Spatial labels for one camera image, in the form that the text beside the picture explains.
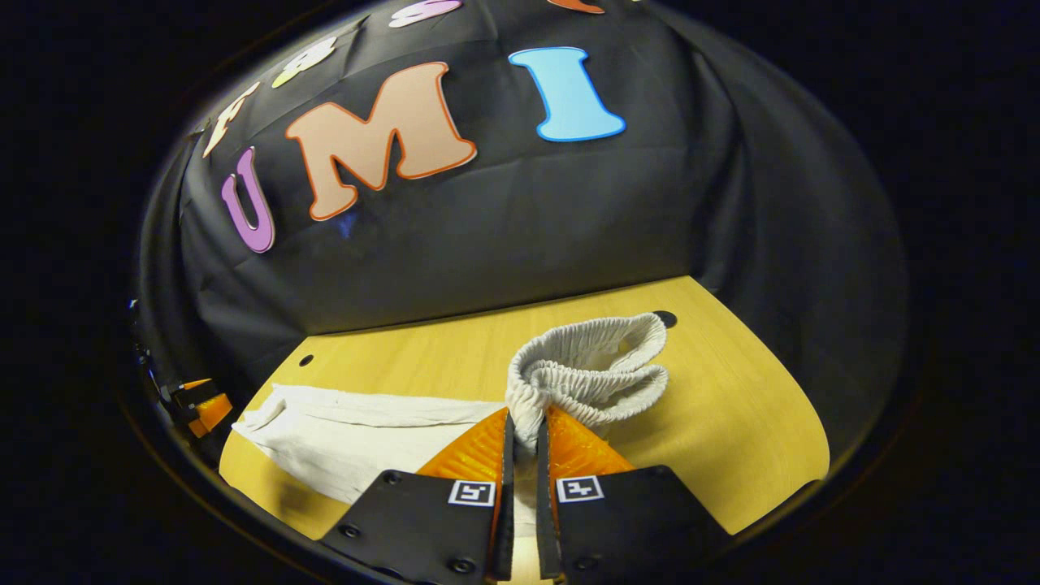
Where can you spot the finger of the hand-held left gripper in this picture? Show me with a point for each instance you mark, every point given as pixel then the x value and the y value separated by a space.
pixel 213 413
pixel 195 384

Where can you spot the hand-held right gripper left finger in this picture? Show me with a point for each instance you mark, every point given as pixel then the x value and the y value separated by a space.
pixel 505 487

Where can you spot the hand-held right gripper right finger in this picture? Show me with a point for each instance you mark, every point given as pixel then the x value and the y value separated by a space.
pixel 544 504

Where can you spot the white jeans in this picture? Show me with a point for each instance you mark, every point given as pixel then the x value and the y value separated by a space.
pixel 357 439

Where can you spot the black backdrop cloth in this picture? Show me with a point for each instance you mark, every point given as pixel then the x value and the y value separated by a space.
pixel 528 227

